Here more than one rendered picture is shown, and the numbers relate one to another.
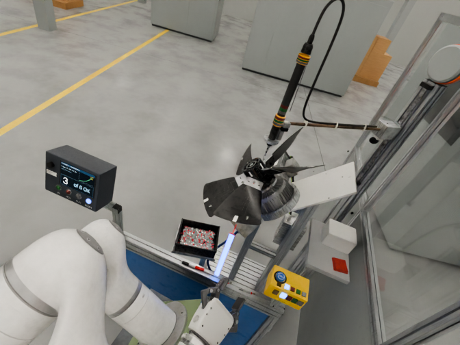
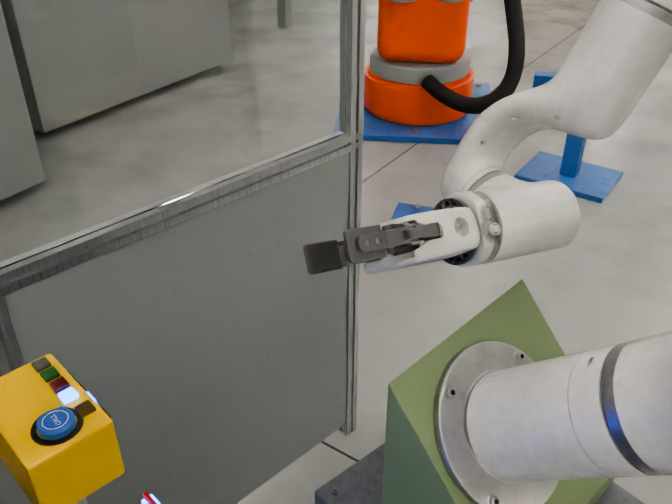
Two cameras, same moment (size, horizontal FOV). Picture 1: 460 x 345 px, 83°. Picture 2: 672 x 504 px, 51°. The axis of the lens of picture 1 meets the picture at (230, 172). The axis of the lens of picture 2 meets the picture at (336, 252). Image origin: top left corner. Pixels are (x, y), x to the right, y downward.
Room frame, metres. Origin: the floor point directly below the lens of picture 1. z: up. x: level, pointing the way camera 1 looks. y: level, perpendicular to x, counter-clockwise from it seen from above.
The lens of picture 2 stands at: (0.85, 0.25, 1.66)
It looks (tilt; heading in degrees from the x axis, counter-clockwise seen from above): 33 degrees down; 218
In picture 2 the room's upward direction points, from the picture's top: straight up
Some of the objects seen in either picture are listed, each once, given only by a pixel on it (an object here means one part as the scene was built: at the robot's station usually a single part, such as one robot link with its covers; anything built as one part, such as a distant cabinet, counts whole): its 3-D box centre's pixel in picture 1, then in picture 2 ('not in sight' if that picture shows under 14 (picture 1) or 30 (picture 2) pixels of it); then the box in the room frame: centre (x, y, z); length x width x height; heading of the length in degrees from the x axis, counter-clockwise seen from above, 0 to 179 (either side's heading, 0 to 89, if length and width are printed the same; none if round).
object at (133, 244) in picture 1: (195, 272); not in sight; (0.66, 0.02, 0.82); 0.90 x 0.04 x 0.08; 82
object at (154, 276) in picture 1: (186, 304); not in sight; (0.66, 0.02, 0.45); 0.82 x 0.01 x 0.66; 82
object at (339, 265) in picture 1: (340, 265); not in sight; (0.93, -0.74, 0.87); 0.08 x 0.08 x 0.02; 1
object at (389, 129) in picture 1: (387, 129); not in sight; (1.29, -0.69, 1.54); 0.10 x 0.07 x 0.08; 117
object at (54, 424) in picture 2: (280, 276); (56, 424); (0.61, -0.33, 1.08); 0.04 x 0.04 x 0.02
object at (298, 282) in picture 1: (285, 287); (49, 435); (0.61, -0.37, 1.02); 0.16 x 0.10 x 0.11; 82
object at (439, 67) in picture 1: (449, 64); not in sight; (1.33, -0.77, 1.88); 0.17 x 0.15 x 0.16; 172
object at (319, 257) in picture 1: (328, 248); not in sight; (1.04, -0.69, 0.84); 0.36 x 0.24 x 0.03; 172
